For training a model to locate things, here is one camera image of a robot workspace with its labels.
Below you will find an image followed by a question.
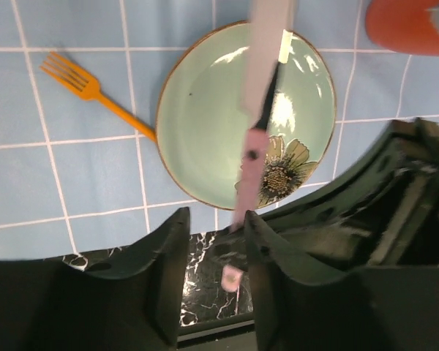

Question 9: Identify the orange mug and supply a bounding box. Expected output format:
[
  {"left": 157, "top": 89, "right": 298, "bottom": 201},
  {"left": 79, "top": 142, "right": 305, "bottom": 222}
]
[{"left": 364, "top": 0, "right": 439, "bottom": 56}]

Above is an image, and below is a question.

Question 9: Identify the pink handled knife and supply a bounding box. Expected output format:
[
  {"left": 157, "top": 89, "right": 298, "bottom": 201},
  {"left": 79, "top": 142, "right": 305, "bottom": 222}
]
[{"left": 230, "top": 1, "right": 299, "bottom": 233}]

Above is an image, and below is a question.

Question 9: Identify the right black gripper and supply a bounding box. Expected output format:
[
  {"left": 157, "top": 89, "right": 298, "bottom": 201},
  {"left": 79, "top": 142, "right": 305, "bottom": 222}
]
[{"left": 263, "top": 118, "right": 439, "bottom": 271}]

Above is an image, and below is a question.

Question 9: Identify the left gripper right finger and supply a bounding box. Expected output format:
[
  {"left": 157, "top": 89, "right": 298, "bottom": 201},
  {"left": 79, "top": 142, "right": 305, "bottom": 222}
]
[{"left": 244, "top": 211, "right": 439, "bottom": 350}]

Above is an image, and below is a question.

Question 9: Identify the orange plastic fork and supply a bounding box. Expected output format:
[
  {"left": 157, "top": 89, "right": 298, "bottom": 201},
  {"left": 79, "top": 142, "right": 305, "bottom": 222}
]
[{"left": 40, "top": 51, "right": 157, "bottom": 142}]

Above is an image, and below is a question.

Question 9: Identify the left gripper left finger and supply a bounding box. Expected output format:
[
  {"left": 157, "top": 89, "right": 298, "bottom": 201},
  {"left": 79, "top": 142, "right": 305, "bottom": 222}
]
[{"left": 0, "top": 208, "right": 190, "bottom": 350}]

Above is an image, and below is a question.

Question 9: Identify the blue checked placemat cloth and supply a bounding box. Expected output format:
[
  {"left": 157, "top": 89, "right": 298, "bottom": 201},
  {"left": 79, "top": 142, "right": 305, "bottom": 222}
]
[{"left": 0, "top": 1, "right": 439, "bottom": 260}]

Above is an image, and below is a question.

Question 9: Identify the green floral plate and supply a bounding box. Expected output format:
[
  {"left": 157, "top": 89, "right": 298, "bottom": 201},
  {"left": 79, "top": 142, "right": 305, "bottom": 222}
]
[{"left": 156, "top": 21, "right": 337, "bottom": 210}]

